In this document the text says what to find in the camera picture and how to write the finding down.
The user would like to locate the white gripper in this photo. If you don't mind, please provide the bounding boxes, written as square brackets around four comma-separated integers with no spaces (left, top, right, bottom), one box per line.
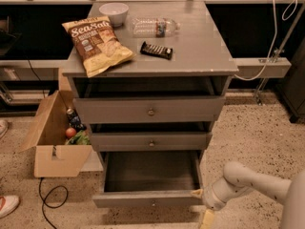
[191,177,252,229]

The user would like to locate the grey bottom drawer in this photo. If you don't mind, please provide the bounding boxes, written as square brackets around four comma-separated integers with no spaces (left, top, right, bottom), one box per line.
[92,151,203,208]

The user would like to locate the grey drawer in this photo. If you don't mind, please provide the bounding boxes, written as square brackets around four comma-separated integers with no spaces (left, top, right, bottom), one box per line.
[91,132,212,152]
[92,151,203,208]
[73,96,225,124]

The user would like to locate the grey middle drawer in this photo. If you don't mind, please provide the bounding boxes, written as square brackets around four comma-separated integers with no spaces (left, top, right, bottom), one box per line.
[91,132,212,152]

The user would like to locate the grey wooden drawer cabinet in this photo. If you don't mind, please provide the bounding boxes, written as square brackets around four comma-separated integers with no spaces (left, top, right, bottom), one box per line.
[64,2,238,139]

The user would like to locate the grey top drawer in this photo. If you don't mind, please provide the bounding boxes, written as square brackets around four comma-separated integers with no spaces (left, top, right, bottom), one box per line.
[73,96,225,124]

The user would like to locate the green snack bag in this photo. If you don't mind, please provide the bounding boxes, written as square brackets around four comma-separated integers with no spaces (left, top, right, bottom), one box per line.
[66,130,91,145]

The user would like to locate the dark cabinet right edge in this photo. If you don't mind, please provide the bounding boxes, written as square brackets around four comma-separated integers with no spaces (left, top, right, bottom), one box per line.
[277,38,305,123]

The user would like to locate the red apple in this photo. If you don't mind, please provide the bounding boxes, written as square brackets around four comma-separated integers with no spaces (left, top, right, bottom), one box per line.
[65,127,76,139]

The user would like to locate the dark soda can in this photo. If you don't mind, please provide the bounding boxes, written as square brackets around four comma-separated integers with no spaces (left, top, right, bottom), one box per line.
[66,108,83,129]

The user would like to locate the open cardboard box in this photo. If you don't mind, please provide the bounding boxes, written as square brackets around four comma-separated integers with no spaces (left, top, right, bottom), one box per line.
[20,91,92,177]

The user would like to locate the dark candy bar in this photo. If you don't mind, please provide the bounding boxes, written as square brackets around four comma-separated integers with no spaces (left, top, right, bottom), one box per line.
[140,42,173,60]

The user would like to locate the clear plastic water bottle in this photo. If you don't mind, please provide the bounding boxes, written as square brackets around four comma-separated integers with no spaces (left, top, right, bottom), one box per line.
[132,17,180,38]

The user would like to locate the white sneaker lower left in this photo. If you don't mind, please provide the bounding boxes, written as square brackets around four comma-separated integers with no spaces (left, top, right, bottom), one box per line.
[0,196,20,219]

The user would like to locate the sea salt chips bag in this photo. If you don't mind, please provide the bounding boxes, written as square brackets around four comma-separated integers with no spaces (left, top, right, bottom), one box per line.
[62,16,134,77]

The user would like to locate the white bowl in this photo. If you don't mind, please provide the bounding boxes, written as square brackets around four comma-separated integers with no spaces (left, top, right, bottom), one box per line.
[99,2,129,27]

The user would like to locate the white shoe left edge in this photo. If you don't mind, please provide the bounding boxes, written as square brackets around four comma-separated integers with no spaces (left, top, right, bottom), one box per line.
[0,119,9,138]

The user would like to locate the metal railing frame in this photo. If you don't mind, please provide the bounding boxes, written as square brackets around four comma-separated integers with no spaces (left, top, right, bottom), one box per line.
[0,0,305,107]

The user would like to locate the black floor cable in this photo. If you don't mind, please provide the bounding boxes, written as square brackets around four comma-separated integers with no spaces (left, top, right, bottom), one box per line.
[38,177,70,229]

